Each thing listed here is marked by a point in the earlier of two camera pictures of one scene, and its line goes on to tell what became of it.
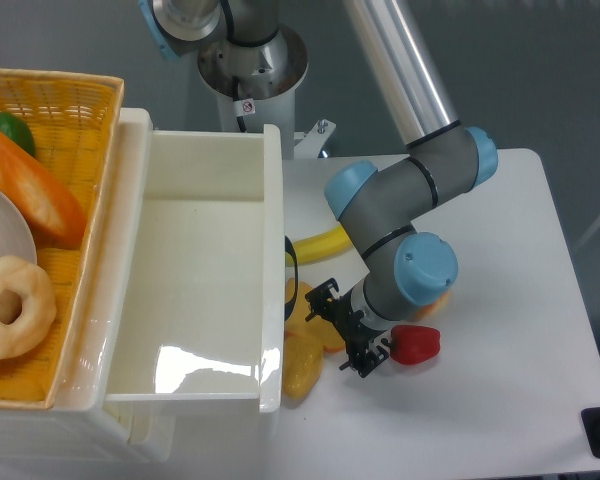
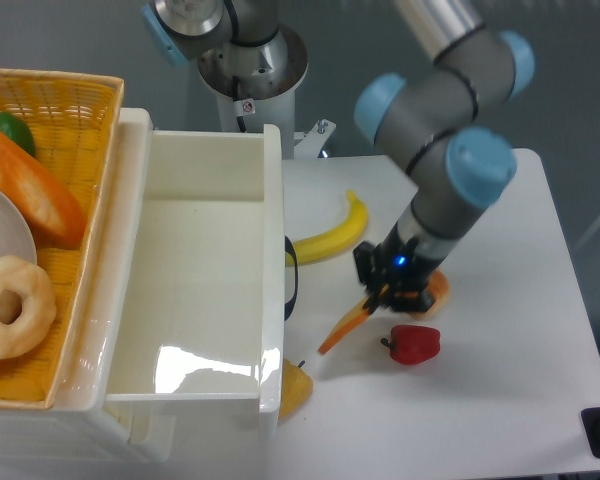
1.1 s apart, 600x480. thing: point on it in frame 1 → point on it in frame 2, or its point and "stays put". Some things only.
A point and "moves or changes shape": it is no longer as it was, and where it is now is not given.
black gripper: (357, 336) → (401, 273)
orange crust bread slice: (306, 341) moves or changes shape
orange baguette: (56, 211) stays put
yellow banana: (318, 248) stays put
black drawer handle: (289, 248) stays put
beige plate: (3, 229) stays put
